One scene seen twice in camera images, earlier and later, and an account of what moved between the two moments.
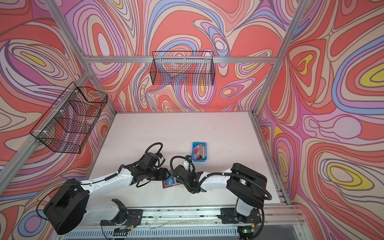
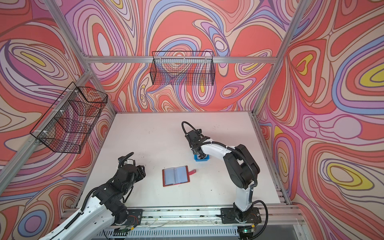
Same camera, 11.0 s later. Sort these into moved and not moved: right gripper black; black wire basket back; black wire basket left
Moved: right gripper black
Not moved: black wire basket left; black wire basket back
